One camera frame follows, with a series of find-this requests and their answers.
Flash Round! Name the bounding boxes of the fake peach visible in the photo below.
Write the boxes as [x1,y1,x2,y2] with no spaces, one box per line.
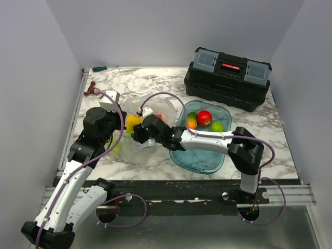
[155,114,163,120]

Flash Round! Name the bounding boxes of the yellow fake fruit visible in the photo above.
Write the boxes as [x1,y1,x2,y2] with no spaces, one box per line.
[126,115,142,133]

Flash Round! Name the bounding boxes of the translucent printed plastic bag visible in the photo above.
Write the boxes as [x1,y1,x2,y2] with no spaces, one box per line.
[109,93,177,164]

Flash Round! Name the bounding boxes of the orange green fake mango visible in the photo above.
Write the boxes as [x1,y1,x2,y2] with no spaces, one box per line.
[187,112,198,130]

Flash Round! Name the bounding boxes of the red fake fruit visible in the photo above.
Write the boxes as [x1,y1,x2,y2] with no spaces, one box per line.
[196,110,213,127]

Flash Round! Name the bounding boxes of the green fake fruit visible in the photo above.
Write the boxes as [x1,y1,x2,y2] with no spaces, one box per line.
[209,121,225,132]

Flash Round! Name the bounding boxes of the light green fake pear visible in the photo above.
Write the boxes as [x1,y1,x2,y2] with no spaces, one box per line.
[111,144,122,157]

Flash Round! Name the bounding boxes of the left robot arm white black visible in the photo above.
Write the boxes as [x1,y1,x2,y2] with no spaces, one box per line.
[21,107,127,248]

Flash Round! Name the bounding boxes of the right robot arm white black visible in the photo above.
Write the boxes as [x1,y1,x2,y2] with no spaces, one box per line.
[132,114,264,203]

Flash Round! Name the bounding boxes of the brown water tap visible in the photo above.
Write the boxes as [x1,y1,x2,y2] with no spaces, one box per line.
[84,80,100,96]

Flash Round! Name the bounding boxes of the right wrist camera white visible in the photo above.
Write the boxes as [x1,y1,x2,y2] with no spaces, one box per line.
[141,106,154,119]

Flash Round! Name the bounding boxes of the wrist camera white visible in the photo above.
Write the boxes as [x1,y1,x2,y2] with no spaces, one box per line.
[99,90,120,112]
[141,106,154,119]

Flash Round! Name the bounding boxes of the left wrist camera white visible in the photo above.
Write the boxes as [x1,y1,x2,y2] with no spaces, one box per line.
[99,90,120,112]

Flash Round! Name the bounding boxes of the green handled screwdriver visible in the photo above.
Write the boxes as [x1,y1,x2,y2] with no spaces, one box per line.
[92,65,118,72]

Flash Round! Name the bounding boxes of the black mounting base rail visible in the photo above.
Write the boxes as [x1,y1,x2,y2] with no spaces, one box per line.
[85,178,270,217]

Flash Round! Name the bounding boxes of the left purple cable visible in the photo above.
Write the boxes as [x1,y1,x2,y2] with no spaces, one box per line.
[36,90,148,249]

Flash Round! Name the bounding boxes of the purple cable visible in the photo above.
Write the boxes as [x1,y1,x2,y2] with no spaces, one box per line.
[36,90,148,249]
[137,92,287,226]

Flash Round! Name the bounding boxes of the black toolbox red handle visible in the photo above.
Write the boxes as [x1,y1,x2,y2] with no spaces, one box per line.
[184,47,272,112]

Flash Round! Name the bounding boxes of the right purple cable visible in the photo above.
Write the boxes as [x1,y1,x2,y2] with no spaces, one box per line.
[137,92,287,226]

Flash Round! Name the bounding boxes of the aluminium frame rail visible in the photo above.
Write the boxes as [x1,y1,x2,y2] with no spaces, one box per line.
[259,184,317,207]

